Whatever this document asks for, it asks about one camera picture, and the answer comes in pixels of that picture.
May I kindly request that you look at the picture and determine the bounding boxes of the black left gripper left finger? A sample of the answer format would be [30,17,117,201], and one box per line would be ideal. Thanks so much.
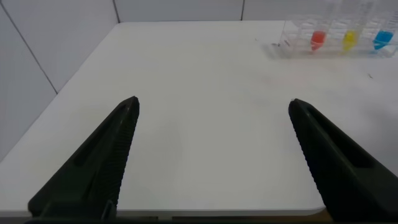
[27,95,141,219]

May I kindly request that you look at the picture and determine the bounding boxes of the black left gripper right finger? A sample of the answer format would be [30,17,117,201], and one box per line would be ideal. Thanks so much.
[287,98,398,223]

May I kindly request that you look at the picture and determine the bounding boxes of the yellow pigment test tube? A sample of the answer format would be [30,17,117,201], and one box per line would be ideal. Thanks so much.
[341,0,376,52]

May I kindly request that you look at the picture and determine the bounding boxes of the blue pigment test tube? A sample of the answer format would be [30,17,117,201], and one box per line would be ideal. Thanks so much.
[372,0,398,52]

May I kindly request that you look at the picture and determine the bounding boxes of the clear acrylic test tube rack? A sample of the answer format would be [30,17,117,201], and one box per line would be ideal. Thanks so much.
[277,12,398,59]

